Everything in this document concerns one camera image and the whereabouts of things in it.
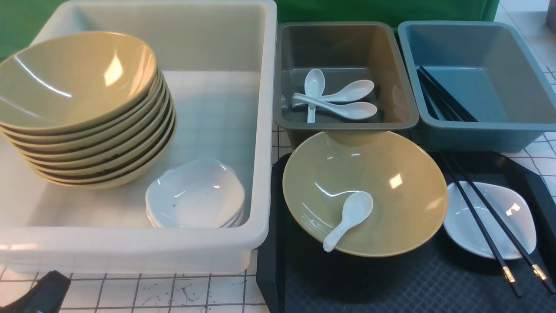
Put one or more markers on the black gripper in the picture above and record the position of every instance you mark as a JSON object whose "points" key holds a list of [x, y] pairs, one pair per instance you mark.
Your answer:
{"points": [[46, 296]]}

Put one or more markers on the white soup spoon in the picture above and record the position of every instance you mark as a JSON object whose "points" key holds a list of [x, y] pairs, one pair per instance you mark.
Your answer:
{"points": [[356, 208]]}

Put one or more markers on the yellow-green noodle bowl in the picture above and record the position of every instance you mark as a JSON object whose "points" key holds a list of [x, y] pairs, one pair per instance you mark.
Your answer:
{"points": [[408, 189]]}

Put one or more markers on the white square sauce dish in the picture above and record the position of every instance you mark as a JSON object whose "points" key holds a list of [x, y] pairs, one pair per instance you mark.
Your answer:
{"points": [[460, 224]]}

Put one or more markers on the top stacked yellow bowl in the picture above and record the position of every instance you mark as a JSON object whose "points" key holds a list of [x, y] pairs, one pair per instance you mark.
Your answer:
{"points": [[74, 81]]}

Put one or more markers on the top stacked white dish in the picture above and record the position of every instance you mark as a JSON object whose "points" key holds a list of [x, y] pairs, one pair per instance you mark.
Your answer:
{"points": [[203, 181]]}

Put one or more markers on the stack of yellow bowls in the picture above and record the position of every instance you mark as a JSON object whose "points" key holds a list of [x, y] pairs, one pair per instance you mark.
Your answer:
{"points": [[109, 155]]}

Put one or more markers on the lower stacked white dishes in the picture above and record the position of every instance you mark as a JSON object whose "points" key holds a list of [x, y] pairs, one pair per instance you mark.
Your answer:
{"points": [[179, 215]]}

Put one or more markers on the green cloth backdrop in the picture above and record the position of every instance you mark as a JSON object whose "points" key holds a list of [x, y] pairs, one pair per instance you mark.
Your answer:
{"points": [[21, 20]]}

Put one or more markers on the white spoon upright in bin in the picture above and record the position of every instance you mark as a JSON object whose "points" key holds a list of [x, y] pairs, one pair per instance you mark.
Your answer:
{"points": [[314, 86]]}

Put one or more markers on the white spoon lower in bin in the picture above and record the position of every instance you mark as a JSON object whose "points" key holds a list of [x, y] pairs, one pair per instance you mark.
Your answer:
{"points": [[352, 111]]}

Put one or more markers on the white spoon upper in bin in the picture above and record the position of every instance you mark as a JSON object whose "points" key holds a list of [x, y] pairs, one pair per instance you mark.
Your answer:
{"points": [[351, 93]]}

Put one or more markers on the grey-brown plastic bin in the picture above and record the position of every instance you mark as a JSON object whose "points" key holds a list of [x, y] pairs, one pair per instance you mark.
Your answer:
{"points": [[345, 52]]}

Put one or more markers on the black chopsticks bundle in bin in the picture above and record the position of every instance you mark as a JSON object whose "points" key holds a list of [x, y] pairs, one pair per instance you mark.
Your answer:
{"points": [[439, 101]]}

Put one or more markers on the blue plastic bin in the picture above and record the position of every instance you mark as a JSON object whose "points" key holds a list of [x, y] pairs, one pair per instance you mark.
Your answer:
{"points": [[489, 69]]}

